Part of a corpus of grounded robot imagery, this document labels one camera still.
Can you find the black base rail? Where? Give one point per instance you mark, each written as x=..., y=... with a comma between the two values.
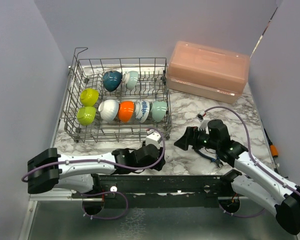
x=158, y=191

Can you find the celadon green bowl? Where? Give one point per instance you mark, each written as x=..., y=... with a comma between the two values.
x=158, y=110

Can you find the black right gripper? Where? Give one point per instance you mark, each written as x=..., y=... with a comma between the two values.
x=189, y=137

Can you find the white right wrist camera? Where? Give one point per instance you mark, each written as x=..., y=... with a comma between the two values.
x=203, y=122

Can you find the grey bowl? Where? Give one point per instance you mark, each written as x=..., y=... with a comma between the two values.
x=108, y=109

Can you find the blue-handled pliers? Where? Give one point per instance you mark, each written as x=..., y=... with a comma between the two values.
x=215, y=160

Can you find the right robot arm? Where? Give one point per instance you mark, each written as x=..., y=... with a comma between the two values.
x=256, y=181

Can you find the orange-tipped screwdriver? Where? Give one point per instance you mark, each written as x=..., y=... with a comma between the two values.
x=273, y=149

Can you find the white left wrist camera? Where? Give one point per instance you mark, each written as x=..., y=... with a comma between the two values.
x=153, y=138

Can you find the dark brown bowl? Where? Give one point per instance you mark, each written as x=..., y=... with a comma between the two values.
x=111, y=80

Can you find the blue floral bowl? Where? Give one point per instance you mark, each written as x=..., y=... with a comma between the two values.
x=142, y=110

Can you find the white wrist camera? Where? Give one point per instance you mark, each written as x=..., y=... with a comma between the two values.
x=203, y=122
x=153, y=138

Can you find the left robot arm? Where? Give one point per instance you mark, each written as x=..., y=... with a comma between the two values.
x=49, y=169

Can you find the white round bowl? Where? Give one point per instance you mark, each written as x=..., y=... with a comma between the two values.
x=126, y=110

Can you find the yellow-green bowl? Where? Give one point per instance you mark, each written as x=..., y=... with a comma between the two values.
x=89, y=97

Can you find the grey wire dish rack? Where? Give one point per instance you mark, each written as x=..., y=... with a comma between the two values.
x=88, y=73

